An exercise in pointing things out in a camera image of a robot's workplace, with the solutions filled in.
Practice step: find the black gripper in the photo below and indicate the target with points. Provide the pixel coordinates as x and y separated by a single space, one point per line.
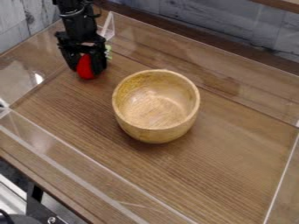
72 47

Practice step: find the red plush fruit green leaf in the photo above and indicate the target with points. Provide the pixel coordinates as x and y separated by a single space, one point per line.
83 68

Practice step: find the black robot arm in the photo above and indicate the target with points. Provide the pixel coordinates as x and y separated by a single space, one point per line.
78 18

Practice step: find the light wooden bowl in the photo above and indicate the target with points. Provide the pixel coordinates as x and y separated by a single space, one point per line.
156 104

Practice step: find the clear acrylic tray wall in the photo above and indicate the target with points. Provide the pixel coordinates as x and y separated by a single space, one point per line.
180 137

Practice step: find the black metal table frame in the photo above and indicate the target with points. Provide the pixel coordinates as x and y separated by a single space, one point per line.
36 209

